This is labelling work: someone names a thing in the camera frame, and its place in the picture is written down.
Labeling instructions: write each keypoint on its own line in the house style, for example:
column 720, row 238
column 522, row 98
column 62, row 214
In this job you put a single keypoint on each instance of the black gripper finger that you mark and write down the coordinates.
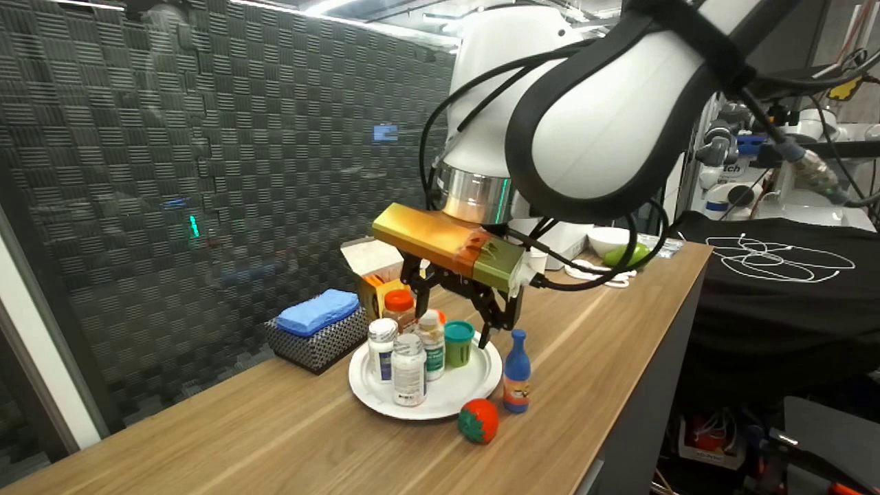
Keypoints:
column 496, row 321
column 427, row 296

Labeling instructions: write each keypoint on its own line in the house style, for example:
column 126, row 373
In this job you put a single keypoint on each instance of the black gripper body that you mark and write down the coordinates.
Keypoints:
column 458, row 280

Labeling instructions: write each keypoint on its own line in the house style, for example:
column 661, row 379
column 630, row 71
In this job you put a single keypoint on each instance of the spice jar orange lid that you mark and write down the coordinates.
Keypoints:
column 399, row 306

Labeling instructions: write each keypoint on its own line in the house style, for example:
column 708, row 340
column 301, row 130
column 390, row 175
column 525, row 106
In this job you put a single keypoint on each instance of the green tub teal lid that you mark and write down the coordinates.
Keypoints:
column 459, row 346

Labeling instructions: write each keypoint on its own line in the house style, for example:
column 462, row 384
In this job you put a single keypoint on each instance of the supplement bottle green label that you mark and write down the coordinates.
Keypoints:
column 432, row 348

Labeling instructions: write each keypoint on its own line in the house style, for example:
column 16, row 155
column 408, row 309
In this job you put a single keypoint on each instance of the blue toy bottle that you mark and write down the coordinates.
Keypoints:
column 514, row 375

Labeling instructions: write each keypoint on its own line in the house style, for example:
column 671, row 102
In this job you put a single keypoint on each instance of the white pill bottle blue label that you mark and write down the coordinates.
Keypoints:
column 382, row 354
column 408, row 375

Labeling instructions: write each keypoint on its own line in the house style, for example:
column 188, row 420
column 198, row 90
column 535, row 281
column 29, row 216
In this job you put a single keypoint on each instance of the red green toy ball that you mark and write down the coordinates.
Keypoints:
column 478, row 421

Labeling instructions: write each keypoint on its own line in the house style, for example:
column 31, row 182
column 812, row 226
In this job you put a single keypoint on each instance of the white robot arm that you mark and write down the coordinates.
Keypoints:
column 587, row 101

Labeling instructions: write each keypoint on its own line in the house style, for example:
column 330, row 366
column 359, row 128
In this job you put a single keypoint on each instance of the white paper plate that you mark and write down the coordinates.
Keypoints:
column 458, row 390

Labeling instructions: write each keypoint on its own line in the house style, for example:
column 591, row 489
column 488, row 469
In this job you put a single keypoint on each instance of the yellow tea box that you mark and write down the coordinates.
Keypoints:
column 372, row 277

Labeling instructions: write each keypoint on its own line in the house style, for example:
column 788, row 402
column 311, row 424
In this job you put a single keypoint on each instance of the grey mesh basket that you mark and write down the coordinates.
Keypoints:
column 319, row 348

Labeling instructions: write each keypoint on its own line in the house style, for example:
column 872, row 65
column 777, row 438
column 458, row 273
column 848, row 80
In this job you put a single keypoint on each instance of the white bowl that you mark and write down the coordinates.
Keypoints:
column 609, row 238

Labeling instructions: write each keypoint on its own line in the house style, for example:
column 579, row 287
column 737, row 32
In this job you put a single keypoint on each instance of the green avocado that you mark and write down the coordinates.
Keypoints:
column 634, row 255

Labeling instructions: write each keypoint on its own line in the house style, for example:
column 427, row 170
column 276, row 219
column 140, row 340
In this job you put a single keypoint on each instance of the white lab machine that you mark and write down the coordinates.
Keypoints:
column 731, row 194

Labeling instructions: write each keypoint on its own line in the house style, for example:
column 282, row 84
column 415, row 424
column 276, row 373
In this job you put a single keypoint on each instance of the black cloth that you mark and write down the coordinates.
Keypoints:
column 788, row 306

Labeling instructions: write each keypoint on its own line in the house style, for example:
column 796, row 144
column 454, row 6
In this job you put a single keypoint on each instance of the black office chair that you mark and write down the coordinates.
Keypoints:
column 833, row 442

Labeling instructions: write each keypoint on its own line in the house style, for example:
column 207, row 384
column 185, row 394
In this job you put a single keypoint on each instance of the amber wrist camera box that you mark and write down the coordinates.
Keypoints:
column 448, row 244

